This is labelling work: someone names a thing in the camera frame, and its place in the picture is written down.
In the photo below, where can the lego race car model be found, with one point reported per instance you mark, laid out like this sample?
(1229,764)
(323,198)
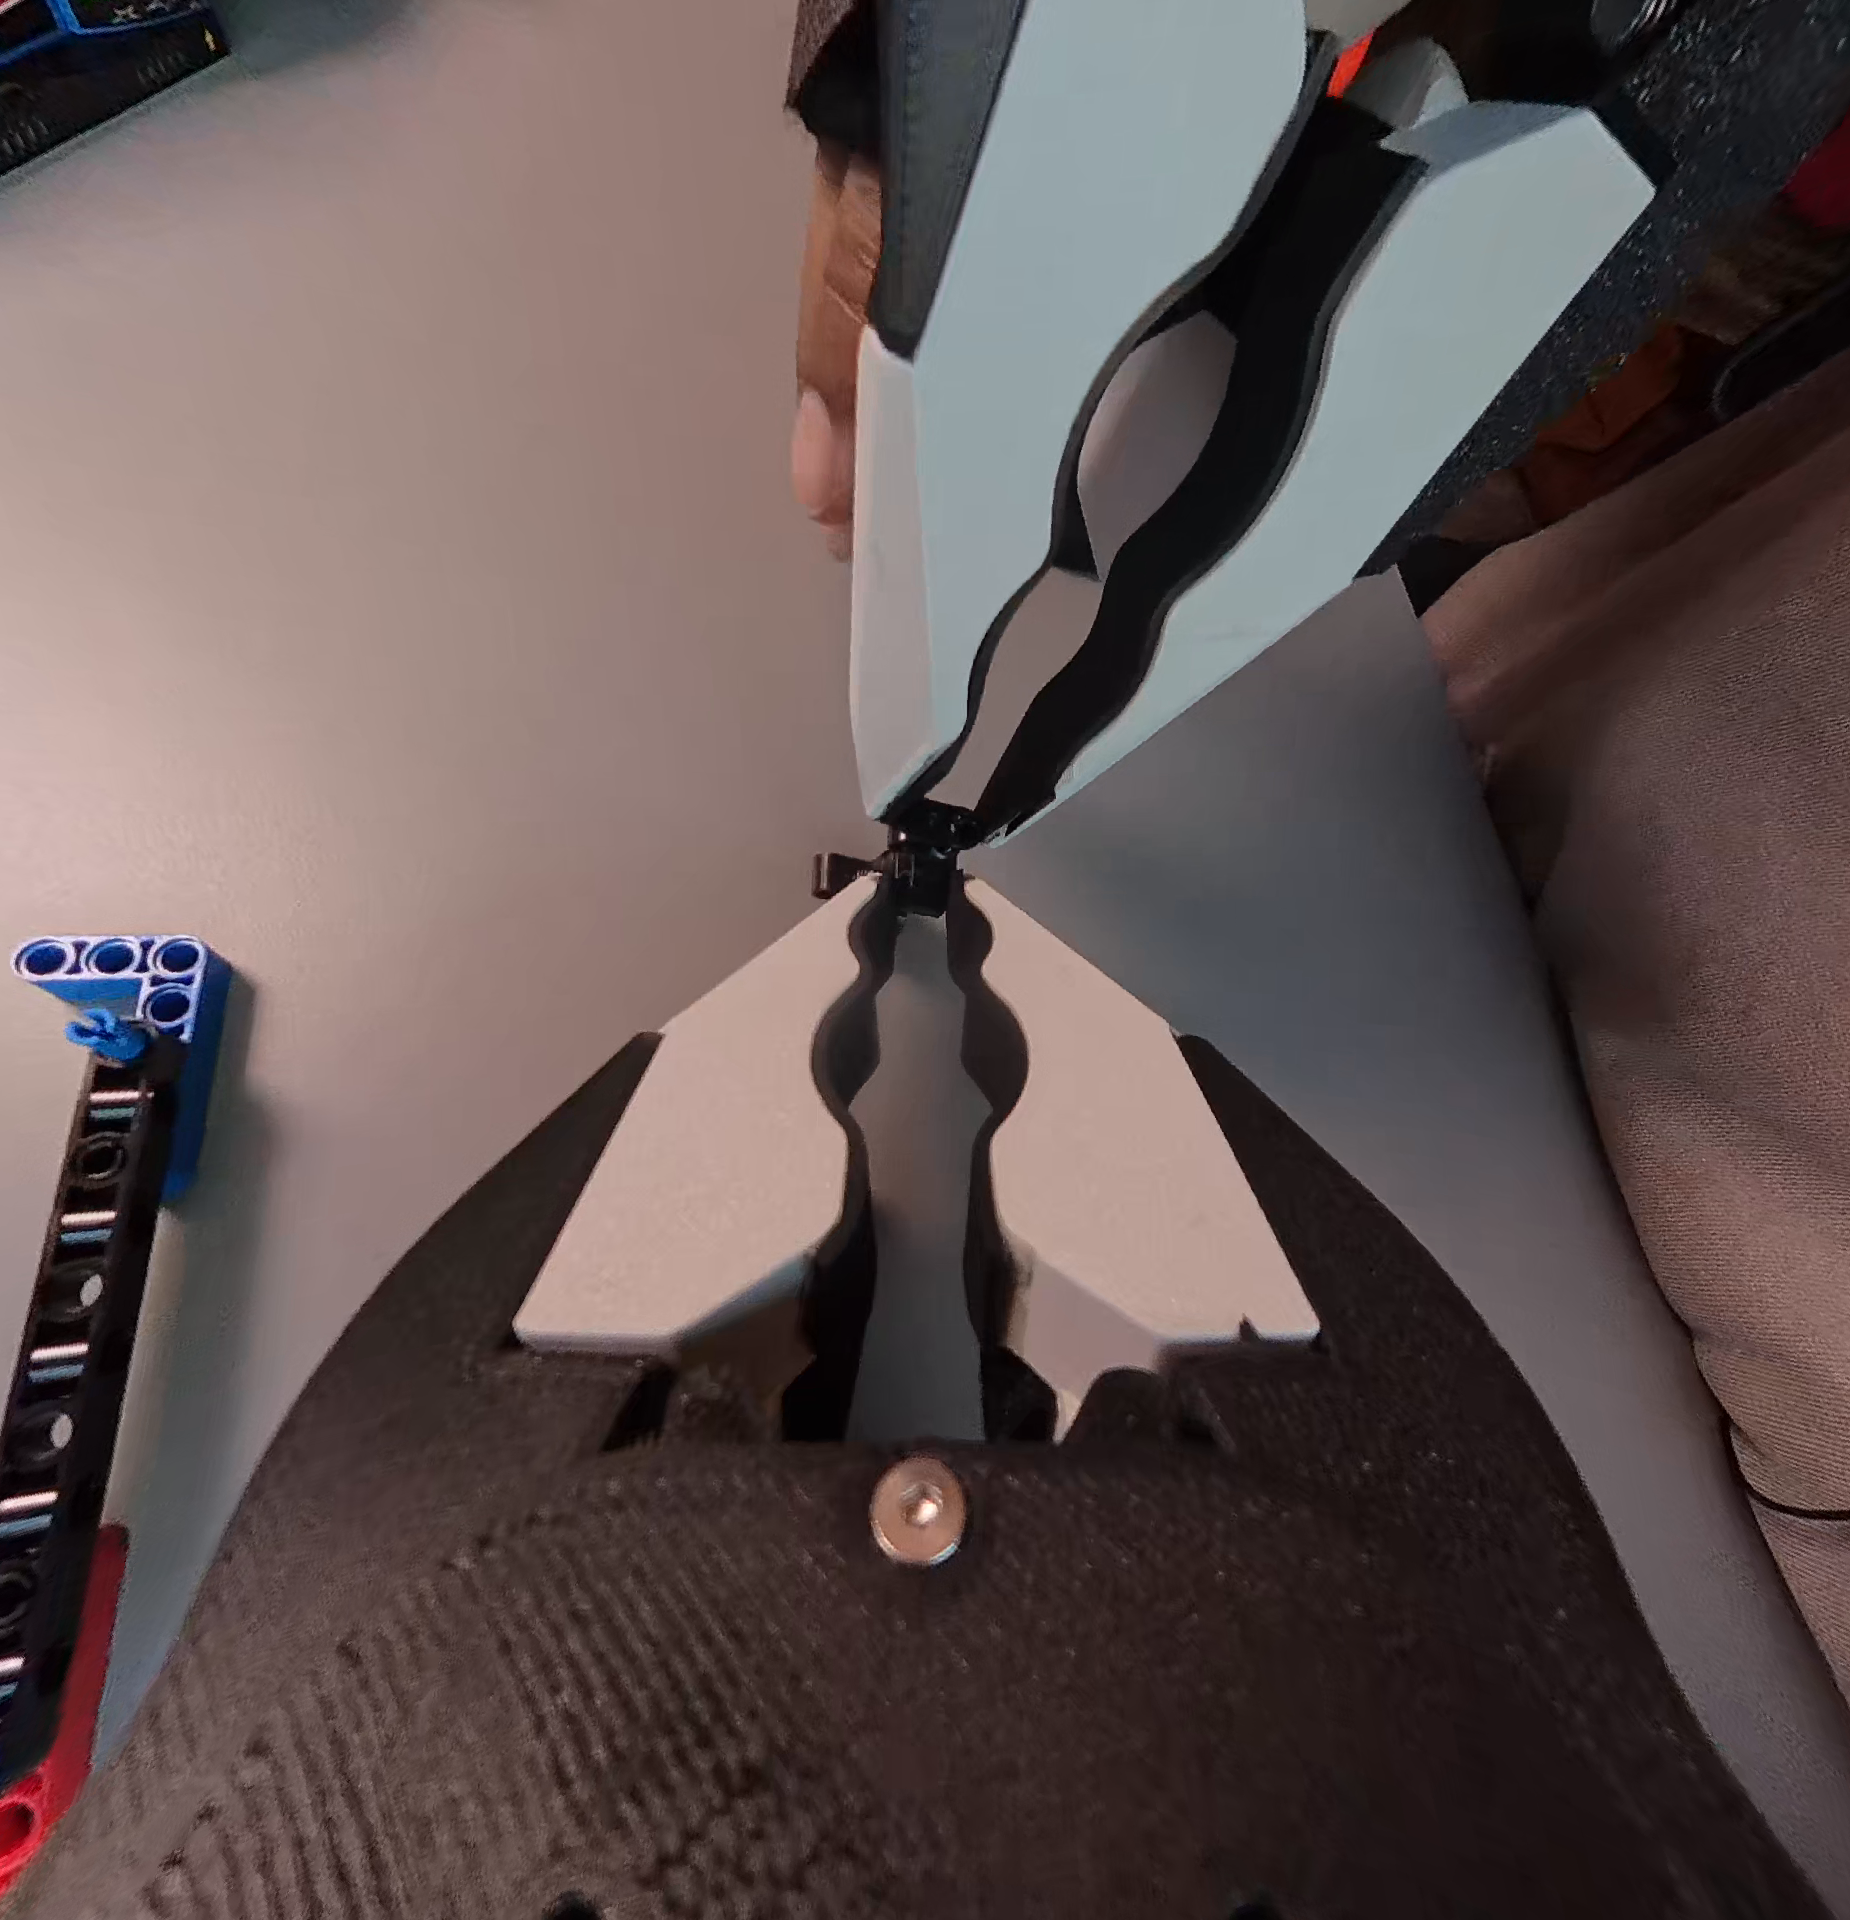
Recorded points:
(85,90)

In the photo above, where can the black lego beam assembly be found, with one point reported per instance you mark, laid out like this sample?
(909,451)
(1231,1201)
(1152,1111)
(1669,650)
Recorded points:
(70,1351)

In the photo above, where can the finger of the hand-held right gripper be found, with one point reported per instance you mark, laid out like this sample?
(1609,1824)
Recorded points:
(1104,151)
(1465,270)

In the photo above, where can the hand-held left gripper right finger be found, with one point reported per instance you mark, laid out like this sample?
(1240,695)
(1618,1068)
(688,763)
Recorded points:
(1135,1184)

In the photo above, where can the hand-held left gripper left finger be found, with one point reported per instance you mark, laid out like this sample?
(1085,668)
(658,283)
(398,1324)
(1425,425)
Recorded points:
(700,1184)

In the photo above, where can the person's right hand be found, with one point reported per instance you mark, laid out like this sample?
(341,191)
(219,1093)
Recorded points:
(835,391)

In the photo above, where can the small black lego connector assembly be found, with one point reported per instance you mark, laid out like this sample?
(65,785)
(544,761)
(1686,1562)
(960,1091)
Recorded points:
(919,870)

